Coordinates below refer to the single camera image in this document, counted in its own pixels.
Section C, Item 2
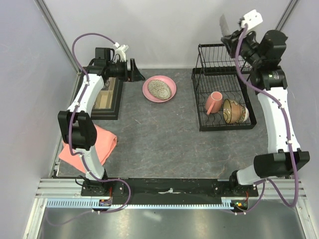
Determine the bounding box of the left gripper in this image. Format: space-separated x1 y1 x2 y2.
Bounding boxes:
107 59 145 83

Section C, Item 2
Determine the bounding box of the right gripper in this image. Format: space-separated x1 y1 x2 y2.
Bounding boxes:
221 27 264 68

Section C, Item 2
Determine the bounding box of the grey glass plate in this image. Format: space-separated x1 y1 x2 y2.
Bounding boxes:
219 14 231 37

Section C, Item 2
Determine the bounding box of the cream speckled oval plate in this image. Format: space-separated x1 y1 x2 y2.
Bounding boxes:
147 80 172 100

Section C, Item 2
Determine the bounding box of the pink plate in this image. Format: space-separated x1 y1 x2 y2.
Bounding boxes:
142 75 177 103

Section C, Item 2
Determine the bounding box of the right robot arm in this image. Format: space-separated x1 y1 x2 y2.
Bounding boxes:
221 29 310 196

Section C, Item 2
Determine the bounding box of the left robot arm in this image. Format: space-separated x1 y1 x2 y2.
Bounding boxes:
57 44 144 196

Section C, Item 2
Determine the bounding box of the black framed display box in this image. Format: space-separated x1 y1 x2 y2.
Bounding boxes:
68 66 124 120

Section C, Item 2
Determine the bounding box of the pink mug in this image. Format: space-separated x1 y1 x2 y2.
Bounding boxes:
205 92 223 115

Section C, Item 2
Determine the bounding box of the brown patterned bowl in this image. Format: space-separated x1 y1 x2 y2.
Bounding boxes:
223 99 249 124

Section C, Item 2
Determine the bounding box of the pink cloth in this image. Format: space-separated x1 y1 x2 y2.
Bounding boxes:
59 125 117 173

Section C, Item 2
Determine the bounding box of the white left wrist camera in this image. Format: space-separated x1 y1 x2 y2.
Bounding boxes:
114 42 129 62

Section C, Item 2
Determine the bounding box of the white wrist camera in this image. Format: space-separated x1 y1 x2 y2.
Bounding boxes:
239 9 263 31
114 42 129 62

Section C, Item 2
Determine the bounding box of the black wire dish rack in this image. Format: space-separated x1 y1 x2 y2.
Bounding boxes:
191 43 257 132

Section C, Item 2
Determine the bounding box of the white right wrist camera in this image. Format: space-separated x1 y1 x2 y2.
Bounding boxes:
239 9 263 31

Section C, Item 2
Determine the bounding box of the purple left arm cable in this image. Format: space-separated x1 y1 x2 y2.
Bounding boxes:
46 33 133 226

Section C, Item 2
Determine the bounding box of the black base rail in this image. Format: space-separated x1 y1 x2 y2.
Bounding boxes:
80 178 259 205

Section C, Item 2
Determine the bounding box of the slotted cable duct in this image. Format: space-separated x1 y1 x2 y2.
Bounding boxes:
46 198 240 210

